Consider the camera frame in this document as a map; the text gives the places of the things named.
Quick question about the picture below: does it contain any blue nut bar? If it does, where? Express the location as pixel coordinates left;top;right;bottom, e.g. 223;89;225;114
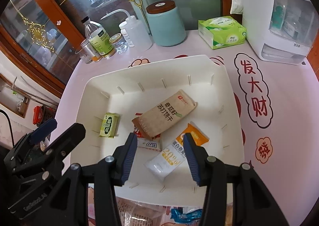
170;207;203;225

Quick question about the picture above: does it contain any green pineapple cake packet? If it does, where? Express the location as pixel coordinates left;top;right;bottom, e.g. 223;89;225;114
99;112;120;138

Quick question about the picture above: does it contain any orange white protein bar packet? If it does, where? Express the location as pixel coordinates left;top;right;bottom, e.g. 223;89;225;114
144;123;209;182

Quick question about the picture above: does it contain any light blue snack bag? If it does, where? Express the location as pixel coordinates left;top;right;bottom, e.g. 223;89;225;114
117;197;166;226

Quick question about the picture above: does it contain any white red small snack packet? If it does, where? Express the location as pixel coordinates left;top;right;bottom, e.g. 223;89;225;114
134;126;162;152

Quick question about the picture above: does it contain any brown soda cracker packet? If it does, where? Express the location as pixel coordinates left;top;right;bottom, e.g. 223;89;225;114
132;90;197;140

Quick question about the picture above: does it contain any white plastic storage bin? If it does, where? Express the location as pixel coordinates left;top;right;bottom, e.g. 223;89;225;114
70;55;244;206

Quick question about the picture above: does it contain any clear bottle green label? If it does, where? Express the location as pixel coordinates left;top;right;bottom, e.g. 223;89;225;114
81;16;116;58

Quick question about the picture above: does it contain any small glass jar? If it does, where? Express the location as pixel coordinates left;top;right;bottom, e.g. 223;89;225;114
109;33;128;54

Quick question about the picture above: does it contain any white squeeze wash bottle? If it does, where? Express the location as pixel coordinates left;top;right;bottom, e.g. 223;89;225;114
101;9;153;52

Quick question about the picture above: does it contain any green tissue pack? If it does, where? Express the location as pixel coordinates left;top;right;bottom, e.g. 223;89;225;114
198;16;247;50

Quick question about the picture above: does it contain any white desktop cabinet appliance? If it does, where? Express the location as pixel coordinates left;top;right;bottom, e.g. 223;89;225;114
230;0;318;65

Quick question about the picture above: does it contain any teal canister brown lid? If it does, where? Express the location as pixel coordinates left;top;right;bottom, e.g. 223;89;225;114
146;0;187;47

